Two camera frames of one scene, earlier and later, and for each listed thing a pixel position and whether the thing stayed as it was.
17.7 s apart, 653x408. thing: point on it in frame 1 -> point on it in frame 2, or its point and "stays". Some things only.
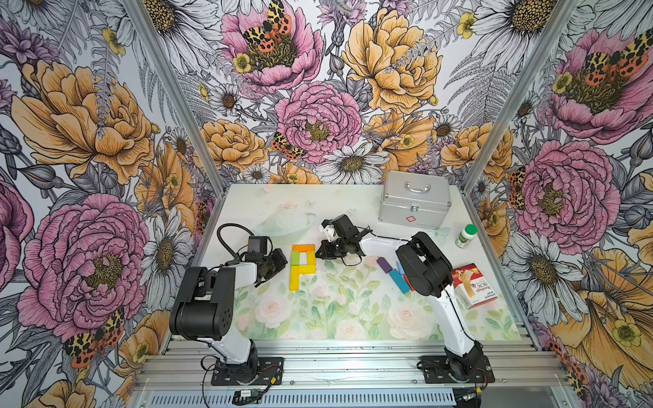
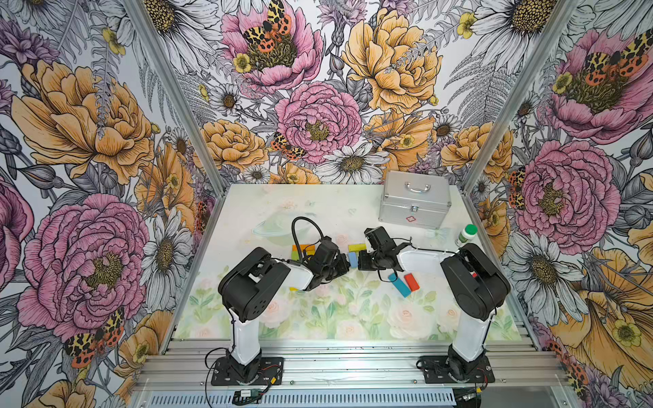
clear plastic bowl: [286, 227] stays
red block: [409, 283] stays
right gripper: [324, 250] -> [362, 262]
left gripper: [281, 263] -> [343, 264]
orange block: [303, 247] stays
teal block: [400, 280] stays
